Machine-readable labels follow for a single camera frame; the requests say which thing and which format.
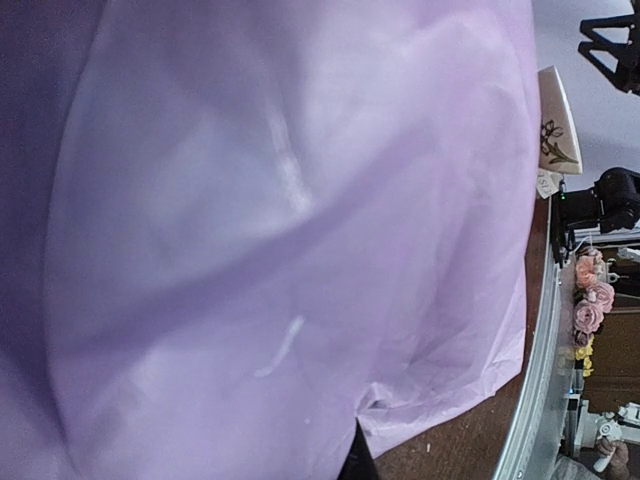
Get plain white bowl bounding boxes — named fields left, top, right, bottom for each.
left=538, top=66, right=583, bottom=175

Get pink yellow flowers beyond table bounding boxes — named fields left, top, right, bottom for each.
left=572, top=247, right=615, bottom=378

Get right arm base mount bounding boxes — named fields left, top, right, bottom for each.
left=550, top=167, right=639, bottom=267

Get purple pink wrapping paper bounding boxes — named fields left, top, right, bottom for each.
left=1, top=1, right=540, bottom=479

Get beige ribbon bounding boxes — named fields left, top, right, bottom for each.
left=536, top=168, right=564, bottom=199

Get front aluminium rail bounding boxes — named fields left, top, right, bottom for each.
left=493, top=199, right=574, bottom=479

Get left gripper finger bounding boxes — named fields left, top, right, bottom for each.
left=337, top=422, right=380, bottom=480

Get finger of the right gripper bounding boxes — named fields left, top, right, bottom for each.
left=578, top=1, right=639, bottom=95

